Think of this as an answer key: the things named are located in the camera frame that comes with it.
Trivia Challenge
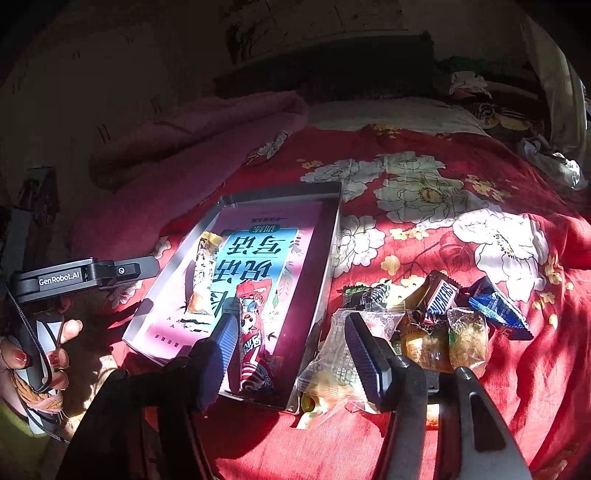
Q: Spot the yellow white snack packet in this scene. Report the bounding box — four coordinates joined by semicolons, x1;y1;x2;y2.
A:
186;231;223;325

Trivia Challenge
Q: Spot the blue triangular snack packet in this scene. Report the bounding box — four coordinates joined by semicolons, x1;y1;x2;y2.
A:
468;276;531;343

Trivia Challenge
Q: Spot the pale curtain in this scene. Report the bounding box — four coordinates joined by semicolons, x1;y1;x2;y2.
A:
521;14;591;155

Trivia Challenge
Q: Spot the gold candy wrapper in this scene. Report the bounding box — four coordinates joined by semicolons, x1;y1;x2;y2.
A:
401;276;431;315

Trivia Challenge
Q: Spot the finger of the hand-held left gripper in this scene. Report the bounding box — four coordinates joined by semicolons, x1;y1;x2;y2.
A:
95;257;162;291

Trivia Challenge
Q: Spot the red snack packet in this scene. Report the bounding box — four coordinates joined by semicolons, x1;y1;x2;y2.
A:
235;281;283;408

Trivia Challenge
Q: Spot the pile of clothes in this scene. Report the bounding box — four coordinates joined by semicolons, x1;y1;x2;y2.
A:
436;54;548;137

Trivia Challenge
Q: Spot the black cable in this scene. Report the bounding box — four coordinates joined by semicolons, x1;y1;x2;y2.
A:
4;284;71;445

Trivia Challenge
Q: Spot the person's left hand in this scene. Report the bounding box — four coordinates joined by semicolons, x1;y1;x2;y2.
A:
0;318;85;416

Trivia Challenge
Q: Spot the white crumpled cloth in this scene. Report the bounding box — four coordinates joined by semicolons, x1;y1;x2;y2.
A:
516;135;583;191

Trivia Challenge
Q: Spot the small yellow cake packet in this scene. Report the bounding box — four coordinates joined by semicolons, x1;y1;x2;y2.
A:
401;318;451;372

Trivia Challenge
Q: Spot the dark headboard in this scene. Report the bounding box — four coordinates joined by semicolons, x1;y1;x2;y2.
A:
213;33;438;101

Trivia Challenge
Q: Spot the pink blanket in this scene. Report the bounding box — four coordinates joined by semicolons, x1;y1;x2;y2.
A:
88;90;311;241

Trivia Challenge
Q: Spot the clear packet with yellow pastry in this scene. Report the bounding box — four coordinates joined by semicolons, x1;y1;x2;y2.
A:
294;308;408;431

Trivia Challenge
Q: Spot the white pillow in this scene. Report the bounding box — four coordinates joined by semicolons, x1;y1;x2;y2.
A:
305;98;488;138

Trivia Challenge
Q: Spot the green snack packet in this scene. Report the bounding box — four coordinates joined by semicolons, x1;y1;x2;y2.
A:
342;285;369;309

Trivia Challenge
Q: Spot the brown chocolate bar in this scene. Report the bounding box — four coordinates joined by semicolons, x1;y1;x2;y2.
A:
424;271;463;320

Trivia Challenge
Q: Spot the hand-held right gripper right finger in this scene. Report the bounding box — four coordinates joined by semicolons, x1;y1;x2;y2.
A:
344;311;532;480

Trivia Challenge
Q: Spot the yellow cake packet green label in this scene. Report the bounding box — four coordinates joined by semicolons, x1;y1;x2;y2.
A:
447;306;489;371

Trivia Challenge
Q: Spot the black snack packet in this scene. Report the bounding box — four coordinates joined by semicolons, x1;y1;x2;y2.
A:
365;283;394;308

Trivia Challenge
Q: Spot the metal tray with pink print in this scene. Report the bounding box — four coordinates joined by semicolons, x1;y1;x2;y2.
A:
122;181;343;412

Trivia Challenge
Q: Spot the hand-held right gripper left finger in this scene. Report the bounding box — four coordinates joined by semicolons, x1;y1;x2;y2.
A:
69;314;240;480

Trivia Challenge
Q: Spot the red floral blanket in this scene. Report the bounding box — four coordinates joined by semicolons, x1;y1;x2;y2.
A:
104;124;591;480

